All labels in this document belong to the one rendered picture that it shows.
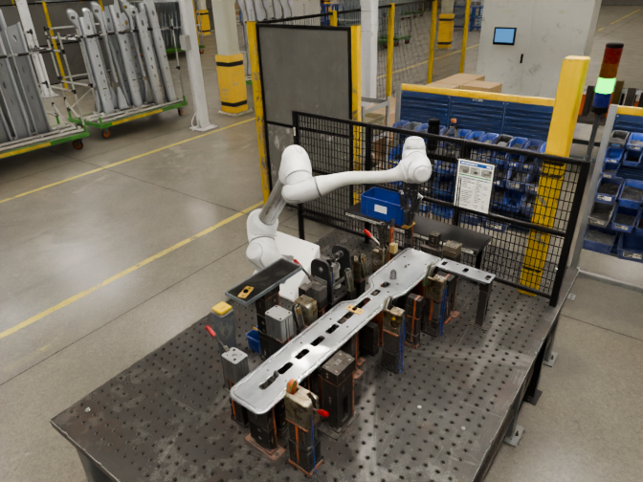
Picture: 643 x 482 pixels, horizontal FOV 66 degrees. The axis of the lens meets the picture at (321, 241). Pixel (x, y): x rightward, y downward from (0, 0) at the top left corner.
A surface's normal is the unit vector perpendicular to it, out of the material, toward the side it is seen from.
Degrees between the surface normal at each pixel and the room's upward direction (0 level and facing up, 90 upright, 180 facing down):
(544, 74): 90
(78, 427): 0
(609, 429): 0
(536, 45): 90
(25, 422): 0
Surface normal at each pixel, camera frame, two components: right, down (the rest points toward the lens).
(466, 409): -0.03, -0.88
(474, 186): -0.62, 0.39
